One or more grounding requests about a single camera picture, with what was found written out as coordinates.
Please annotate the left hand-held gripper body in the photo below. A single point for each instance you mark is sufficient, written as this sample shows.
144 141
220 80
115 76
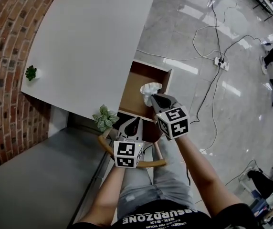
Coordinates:
127 154

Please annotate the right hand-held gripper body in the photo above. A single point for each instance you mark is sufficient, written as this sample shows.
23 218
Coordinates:
174 123

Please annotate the white tissue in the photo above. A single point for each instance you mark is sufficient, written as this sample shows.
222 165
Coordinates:
149 89

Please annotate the brown wooden drawer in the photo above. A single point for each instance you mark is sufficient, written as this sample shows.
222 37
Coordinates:
141 80

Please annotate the person's right forearm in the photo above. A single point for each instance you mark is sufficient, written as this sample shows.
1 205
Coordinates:
203 173

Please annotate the person's left forearm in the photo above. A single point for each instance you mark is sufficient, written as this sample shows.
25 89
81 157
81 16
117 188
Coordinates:
105 194

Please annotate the wooden chair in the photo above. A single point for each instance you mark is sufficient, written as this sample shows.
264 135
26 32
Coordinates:
150 132

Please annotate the leafy variegated potted plant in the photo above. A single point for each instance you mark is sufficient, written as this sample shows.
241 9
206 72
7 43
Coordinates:
105 119

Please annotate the person's grey jeans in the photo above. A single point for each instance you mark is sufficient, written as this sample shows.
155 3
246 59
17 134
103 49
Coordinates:
141 187

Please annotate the white power strip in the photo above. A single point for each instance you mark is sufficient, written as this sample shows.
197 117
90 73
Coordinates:
221 64

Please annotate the person's black printed t-shirt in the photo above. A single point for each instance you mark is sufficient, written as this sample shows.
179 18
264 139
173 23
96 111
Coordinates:
165 213

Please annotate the white desk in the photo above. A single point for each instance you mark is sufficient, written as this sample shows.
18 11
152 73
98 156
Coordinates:
86 44

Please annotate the grey table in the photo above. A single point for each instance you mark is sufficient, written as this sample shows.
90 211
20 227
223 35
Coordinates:
31 180

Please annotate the small succulent in white pot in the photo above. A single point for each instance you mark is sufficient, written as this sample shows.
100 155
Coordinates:
30 73

